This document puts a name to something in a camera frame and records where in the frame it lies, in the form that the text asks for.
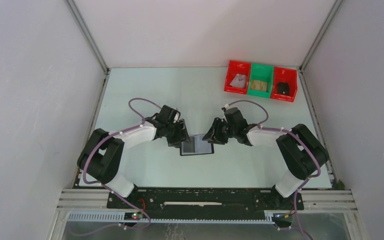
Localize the left red bin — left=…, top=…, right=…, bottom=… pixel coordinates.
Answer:
left=224, top=60, right=252, bottom=95

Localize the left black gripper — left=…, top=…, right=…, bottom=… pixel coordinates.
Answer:
left=165, top=119, right=192, bottom=147

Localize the thin white credit card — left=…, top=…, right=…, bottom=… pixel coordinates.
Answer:
left=229, top=74, right=246, bottom=89

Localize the tan object in bin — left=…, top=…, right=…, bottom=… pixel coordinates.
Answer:
left=257, top=81, right=268, bottom=92

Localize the silver card in bin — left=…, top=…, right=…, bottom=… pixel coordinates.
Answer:
left=235, top=74, right=247, bottom=89

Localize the red bin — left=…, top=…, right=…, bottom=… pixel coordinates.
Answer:
left=224, top=60, right=252, bottom=95
left=270, top=66, right=298, bottom=103

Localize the orange card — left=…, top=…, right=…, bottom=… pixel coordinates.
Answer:
left=251, top=80, right=262, bottom=91

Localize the grey cable duct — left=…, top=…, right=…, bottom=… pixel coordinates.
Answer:
left=66, top=210, right=274, bottom=224

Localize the aluminium frame rail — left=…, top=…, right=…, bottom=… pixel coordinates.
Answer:
left=57, top=188, right=358, bottom=213

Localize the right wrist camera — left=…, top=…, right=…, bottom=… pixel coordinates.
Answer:
left=221, top=104, right=231, bottom=112

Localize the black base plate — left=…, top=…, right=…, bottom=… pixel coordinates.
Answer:
left=107, top=187, right=304, bottom=221

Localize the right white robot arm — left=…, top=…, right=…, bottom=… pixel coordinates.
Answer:
left=202, top=107, right=330, bottom=209

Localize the black leather card holder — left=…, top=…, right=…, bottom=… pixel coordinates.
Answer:
left=179, top=134, right=215, bottom=157

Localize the black object in bin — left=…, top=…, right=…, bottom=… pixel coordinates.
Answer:
left=276, top=82, right=290, bottom=96

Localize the right red bin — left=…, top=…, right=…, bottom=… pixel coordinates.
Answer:
left=270, top=66, right=298, bottom=103

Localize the green bin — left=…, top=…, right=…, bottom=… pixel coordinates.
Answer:
left=247, top=63, right=274, bottom=98

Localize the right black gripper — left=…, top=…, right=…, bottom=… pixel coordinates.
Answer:
left=202, top=117, right=237, bottom=145

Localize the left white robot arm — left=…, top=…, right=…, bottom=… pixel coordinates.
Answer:
left=77, top=105, right=189, bottom=208

